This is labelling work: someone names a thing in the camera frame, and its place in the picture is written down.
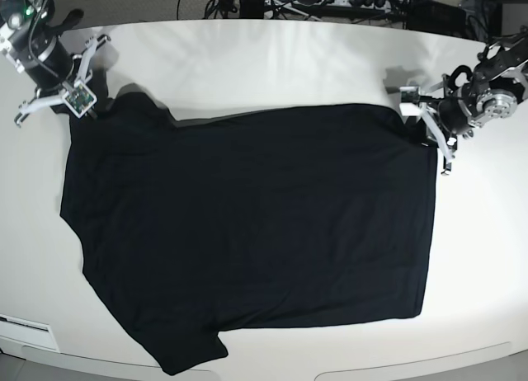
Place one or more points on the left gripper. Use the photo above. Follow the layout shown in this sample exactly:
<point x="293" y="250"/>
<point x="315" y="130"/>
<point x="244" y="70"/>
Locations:
<point x="444" y="104"/>

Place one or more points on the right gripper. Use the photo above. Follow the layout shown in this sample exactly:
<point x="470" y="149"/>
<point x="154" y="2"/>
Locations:
<point x="54" y="70"/>

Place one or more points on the black graphic T-shirt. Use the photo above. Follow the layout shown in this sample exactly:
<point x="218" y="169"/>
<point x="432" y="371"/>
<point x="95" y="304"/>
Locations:
<point x="300" y="217"/>

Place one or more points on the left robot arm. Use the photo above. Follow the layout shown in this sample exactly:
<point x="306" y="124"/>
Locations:
<point x="469" y="98"/>

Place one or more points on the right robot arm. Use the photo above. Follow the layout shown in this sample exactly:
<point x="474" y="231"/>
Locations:
<point x="24" y="19"/>

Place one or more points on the black equipment box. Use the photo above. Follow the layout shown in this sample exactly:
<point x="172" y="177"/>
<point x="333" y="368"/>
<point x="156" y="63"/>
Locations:
<point x="436" y="18"/>

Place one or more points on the white power strip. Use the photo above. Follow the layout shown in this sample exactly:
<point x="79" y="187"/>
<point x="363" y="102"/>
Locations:
<point x="361" y="5"/>

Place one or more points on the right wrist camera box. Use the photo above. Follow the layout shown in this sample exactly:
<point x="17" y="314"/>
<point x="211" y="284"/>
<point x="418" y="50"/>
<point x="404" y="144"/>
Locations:
<point x="79" y="99"/>

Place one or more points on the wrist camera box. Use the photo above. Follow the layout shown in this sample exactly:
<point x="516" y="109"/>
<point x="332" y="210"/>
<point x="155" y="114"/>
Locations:
<point x="79" y="99"/>
<point x="409" y="104"/>

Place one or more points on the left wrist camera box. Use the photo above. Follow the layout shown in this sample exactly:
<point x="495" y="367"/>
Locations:
<point x="409" y="104"/>

